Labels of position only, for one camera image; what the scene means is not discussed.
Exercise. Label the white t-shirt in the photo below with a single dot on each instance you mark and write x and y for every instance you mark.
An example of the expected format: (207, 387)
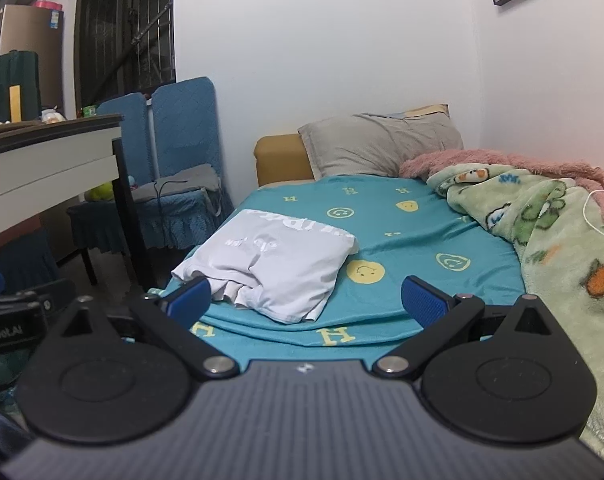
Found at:
(282, 270)

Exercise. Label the green plush toy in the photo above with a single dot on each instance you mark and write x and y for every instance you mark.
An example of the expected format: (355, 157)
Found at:
(100, 192)

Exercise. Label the teal printed bed sheet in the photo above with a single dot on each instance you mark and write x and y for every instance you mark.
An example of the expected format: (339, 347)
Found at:
(407, 240)

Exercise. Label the grey pillow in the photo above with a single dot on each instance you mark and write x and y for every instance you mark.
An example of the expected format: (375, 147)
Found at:
(372, 145)

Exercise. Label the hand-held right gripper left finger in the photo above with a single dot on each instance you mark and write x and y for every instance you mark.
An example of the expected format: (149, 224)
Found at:
(189, 300)

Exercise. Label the yellow pillow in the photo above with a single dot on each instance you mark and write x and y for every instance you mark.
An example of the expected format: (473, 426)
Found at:
(432, 110)

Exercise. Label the tan pillow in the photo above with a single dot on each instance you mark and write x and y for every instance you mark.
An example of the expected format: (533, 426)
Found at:
(282, 160)

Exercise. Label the pink fluffy blanket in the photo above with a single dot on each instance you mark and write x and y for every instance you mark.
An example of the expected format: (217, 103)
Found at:
(507, 160)

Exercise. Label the green printed fleece blanket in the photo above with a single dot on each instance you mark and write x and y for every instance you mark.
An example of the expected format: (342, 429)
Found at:
(557, 270)

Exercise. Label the dark window grille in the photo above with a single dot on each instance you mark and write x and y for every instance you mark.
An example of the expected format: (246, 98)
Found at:
(121, 25)

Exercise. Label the pink container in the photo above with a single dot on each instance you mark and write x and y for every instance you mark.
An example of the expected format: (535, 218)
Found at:
(49, 5)

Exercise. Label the dark green suitcase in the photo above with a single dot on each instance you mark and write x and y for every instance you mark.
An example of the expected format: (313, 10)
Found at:
(11, 70)

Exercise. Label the blue covered chair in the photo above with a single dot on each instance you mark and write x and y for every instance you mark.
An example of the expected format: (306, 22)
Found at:
(186, 125)
(121, 135)
(16, 260)

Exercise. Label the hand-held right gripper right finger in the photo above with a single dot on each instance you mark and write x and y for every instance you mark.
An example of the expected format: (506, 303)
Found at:
(422, 300)

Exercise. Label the grey seat cushion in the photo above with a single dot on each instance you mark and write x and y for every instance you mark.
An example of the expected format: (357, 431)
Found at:
(181, 182)

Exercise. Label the gold refrigerator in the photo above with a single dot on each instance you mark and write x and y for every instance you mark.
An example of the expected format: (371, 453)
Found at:
(31, 35)

